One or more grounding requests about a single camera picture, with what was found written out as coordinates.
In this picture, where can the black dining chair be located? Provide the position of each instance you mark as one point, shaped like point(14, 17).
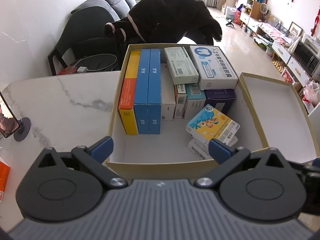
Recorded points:
point(84, 35)

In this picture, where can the white tv cabinet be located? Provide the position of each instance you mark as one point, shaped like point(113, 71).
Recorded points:
point(273, 40)

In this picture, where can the orange tissue pack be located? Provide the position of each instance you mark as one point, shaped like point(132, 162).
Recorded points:
point(4, 172)

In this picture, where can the small white red medicine box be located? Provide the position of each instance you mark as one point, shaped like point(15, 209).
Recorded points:
point(198, 149)

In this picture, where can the black fluffy coat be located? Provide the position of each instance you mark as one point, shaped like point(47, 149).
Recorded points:
point(166, 21)

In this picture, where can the purple medicine box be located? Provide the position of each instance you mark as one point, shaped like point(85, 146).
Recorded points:
point(220, 99)

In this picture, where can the green orange medicine box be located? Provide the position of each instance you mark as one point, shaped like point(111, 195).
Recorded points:
point(181, 98)

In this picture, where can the black microwave oven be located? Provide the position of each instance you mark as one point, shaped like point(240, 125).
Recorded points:
point(305, 55)

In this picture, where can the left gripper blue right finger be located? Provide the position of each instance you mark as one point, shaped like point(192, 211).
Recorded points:
point(219, 151)

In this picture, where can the white blue rabbit medicine box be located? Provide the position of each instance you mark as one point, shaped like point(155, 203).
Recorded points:
point(215, 71)

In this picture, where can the light blue medicine box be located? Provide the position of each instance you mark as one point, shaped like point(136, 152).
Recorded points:
point(195, 100)

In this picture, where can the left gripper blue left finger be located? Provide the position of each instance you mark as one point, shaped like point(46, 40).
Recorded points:
point(101, 150)

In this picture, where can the yellow cartoon medicine box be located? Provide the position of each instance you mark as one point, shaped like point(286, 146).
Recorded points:
point(210, 124)

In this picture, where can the white green medicine box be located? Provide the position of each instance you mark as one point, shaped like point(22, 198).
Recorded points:
point(180, 65)
point(168, 94)

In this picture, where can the tan cardboard box lid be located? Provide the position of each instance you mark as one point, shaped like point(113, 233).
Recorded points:
point(279, 117)

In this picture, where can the grey sofa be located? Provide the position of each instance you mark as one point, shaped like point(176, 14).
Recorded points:
point(116, 8)

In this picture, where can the smartphone on stand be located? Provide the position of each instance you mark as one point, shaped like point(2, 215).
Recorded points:
point(10, 125)

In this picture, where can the large blue medicine box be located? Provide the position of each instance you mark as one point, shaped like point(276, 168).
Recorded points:
point(141, 92)
point(154, 92)

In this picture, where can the yellow orange medicine box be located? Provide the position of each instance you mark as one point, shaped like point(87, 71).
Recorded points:
point(127, 96)

